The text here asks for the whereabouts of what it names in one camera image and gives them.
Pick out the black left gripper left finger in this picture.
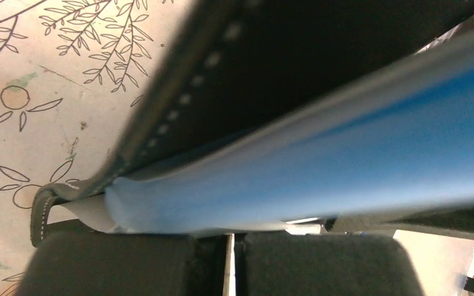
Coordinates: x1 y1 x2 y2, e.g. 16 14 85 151
16 232 226 295

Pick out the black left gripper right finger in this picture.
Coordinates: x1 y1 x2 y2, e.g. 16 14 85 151
236 232 423 295

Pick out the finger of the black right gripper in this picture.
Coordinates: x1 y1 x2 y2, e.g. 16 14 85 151
325 206 474 240

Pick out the floral patterned table mat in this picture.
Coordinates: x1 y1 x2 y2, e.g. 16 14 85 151
0 1 193 295

